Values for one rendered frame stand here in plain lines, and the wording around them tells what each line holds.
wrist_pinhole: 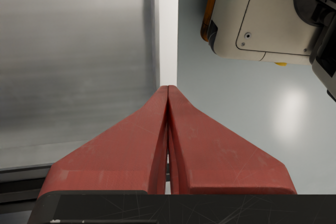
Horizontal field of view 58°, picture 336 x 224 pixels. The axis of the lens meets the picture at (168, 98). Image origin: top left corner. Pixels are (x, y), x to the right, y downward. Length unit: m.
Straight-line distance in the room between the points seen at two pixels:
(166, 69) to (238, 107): 1.29
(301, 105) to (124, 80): 1.51
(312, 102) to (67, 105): 1.57
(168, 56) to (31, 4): 0.15
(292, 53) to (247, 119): 0.62
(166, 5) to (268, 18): 0.79
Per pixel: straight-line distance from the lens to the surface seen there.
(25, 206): 0.47
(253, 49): 1.11
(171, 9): 0.32
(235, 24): 1.05
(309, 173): 2.29
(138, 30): 0.32
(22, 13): 0.33
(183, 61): 1.38
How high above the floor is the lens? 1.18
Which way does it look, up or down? 53 degrees down
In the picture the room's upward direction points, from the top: 165 degrees clockwise
